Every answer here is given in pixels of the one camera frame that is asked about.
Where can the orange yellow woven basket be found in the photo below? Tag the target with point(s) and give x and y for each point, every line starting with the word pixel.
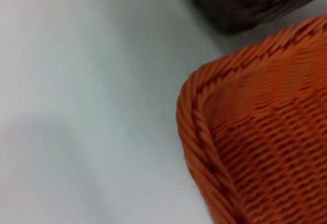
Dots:
pixel 265 132

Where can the dark brown woven basket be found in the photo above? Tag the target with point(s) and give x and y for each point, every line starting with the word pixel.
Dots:
pixel 245 2

